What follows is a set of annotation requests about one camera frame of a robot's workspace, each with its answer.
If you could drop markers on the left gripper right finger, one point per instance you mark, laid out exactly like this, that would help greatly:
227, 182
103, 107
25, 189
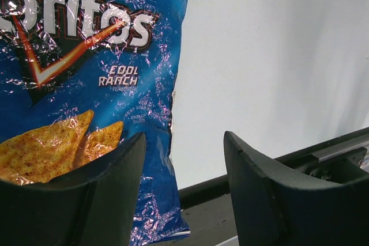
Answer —
288, 200

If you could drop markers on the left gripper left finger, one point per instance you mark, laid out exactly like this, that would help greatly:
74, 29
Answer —
91, 205

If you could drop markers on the blue Doritos chips bag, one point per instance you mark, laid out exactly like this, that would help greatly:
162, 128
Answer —
78, 78

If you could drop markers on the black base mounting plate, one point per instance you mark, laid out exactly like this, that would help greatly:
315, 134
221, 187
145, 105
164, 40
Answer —
207, 200

